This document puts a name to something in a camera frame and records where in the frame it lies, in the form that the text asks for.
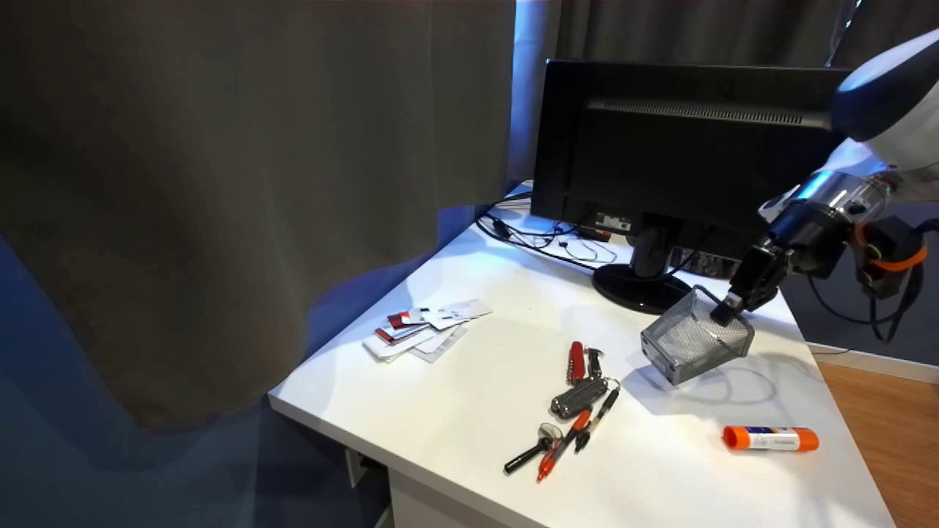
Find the black computer monitor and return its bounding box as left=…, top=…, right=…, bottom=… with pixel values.
left=532, top=58, right=846, bottom=314

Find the black flat usb device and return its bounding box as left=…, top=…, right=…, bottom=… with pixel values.
left=549, top=379, right=608, bottom=418

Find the grey mesh basket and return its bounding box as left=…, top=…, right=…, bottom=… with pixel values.
left=639, top=286, right=753, bottom=383

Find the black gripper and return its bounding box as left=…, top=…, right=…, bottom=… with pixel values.
left=709, top=240, right=790, bottom=326

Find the white red cards pile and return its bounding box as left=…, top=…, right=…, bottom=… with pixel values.
left=360, top=300, right=489, bottom=363

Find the grey curtain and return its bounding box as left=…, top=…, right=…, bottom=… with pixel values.
left=0, top=0, right=513, bottom=430

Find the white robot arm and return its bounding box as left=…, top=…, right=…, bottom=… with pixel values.
left=709, top=30, right=939, bottom=326

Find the red pocket knife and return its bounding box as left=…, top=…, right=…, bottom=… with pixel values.
left=567, top=339, right=586, bottom=383

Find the black pen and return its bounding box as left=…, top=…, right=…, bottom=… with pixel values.
left=574, top=383, right=620, bottom=452

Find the black white marker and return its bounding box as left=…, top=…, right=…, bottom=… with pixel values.
left=502, top=423, right=564, bottom=474

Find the red pen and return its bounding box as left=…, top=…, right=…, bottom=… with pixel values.
left=536, top=407, right=592, bottom=483

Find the orange glue stick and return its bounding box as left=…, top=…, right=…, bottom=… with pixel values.
left=721, top=426, right=818, bottom=452

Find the white desk with drawers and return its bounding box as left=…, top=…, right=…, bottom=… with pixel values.
left=271, top=200, right=893, bottom=528

